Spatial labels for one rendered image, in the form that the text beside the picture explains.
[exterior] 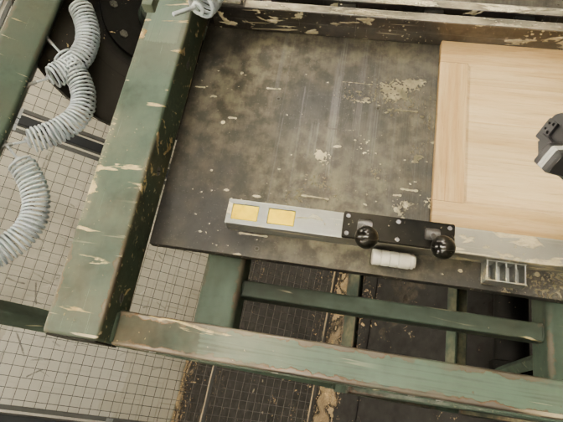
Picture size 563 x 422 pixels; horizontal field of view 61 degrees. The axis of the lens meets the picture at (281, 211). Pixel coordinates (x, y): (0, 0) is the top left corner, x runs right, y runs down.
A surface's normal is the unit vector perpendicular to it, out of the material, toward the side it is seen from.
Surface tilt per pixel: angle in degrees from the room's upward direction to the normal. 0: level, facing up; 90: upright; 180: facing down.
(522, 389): 55
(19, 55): 90
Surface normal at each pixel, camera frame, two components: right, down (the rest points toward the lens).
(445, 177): -0.07, -0.36
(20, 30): 0.51, -0.22
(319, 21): -0.16, 0.92
